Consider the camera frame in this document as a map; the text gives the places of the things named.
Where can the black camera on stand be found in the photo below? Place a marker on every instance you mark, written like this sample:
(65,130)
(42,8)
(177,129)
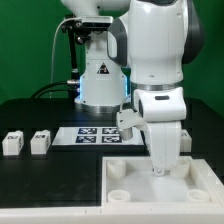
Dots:
(83,26)

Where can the white L-shaped obstacle fixture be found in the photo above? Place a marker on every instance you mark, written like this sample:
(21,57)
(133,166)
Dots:
(210,179)

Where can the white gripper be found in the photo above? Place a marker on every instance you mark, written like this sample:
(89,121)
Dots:
(162,112)

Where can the white sheet with fiducial tags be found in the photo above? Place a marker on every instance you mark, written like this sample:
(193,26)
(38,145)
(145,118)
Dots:
(94,136)

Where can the white square tabletop part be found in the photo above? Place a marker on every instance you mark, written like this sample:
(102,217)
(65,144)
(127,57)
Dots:
(131,180)

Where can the black camera stand pole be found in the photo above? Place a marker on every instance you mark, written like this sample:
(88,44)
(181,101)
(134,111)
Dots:
(74,72)

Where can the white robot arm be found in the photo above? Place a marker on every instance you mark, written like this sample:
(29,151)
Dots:
(134,58)

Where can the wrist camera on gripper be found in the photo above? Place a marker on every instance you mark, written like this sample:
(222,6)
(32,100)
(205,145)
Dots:
(126,120)

